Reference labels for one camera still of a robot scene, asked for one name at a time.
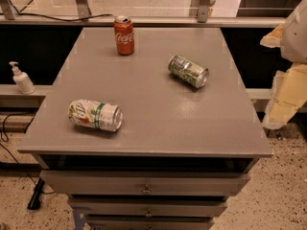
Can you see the white pump soap bottle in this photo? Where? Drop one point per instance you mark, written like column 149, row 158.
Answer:
column 22, row 79

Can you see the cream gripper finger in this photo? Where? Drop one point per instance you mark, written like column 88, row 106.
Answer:
column 274, row 38
column 289, row 94

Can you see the green soda can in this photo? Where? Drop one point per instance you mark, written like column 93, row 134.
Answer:
column 188, row 71

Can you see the middle grey drawer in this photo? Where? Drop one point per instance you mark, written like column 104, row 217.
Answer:
column 147, row 207

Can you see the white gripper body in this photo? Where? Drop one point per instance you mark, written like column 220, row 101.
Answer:
column 296, row 37

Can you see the white 7UP can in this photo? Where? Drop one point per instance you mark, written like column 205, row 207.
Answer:
column 92, row 114

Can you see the grey metal window rail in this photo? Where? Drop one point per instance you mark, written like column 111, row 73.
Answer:
column 196, row 13

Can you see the grey drawer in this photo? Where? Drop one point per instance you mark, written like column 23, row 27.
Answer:
column 147, row 207
column 145, row 183
column 139, row 223

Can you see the top grey drawer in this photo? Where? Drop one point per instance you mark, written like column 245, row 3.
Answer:
column 145, row 183

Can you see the orange Coca-Cola can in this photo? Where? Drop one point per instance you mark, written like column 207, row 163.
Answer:
column 124, row 36

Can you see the bottom grey drawer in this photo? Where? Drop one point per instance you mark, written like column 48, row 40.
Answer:
column 139, row 223

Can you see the grey drawer cabinet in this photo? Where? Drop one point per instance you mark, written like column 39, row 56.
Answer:
column 168, row 125

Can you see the black power plug block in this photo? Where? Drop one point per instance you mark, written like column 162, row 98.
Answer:
column 34, row 203

